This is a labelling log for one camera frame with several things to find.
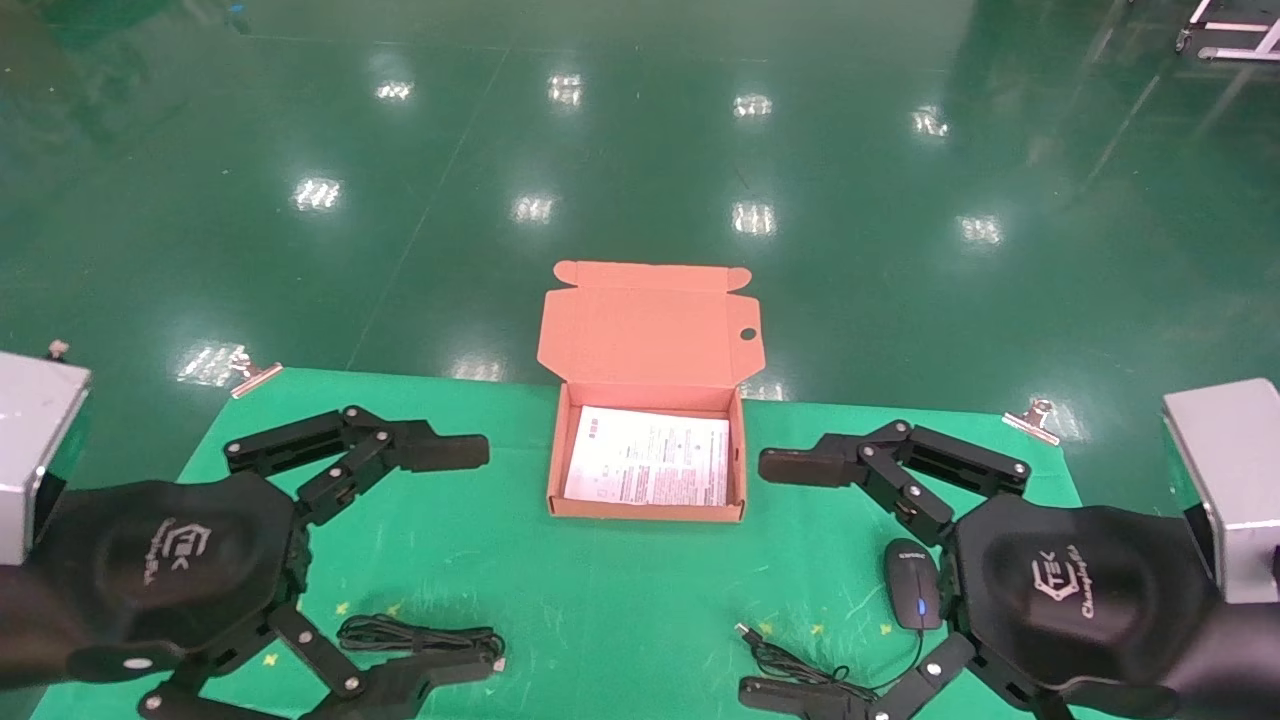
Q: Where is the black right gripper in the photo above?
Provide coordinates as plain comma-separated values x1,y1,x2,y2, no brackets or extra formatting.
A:
738,495,1227,720

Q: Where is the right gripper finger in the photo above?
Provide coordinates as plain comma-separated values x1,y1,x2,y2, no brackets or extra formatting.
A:
758,420,1032,547

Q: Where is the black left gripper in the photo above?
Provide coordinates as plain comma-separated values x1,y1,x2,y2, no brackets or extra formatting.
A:
30,405,498,720

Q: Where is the black data cable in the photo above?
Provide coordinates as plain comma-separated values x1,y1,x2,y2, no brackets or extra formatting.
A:
337,614,507,672

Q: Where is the open orange cardboard box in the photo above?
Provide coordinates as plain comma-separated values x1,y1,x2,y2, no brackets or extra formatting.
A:
537,260,764,523

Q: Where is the white printed instruction sheet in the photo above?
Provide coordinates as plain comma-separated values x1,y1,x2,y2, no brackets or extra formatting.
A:
563,405,732,508

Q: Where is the metal binder clip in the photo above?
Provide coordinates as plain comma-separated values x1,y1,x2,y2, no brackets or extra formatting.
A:
228,348,285,400
1001,398,1062,447

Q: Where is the green table mat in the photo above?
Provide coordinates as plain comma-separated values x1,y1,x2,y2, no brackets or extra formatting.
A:
30,367,1173,720

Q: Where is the black wired computer mouse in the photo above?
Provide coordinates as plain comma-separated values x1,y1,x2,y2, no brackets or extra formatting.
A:
735,538,944,703

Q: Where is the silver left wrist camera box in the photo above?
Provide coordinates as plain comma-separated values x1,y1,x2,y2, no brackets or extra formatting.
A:
0,350,93,567

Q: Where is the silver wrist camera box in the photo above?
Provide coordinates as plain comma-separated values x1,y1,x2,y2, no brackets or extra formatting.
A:
1162,378,1280,606
0,350,93,567

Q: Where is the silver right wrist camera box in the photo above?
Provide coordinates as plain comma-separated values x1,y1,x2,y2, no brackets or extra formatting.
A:
1162,378,1280,606

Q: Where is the white metal cart frame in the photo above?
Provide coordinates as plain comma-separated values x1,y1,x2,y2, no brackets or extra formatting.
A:
1175,0,1280,64

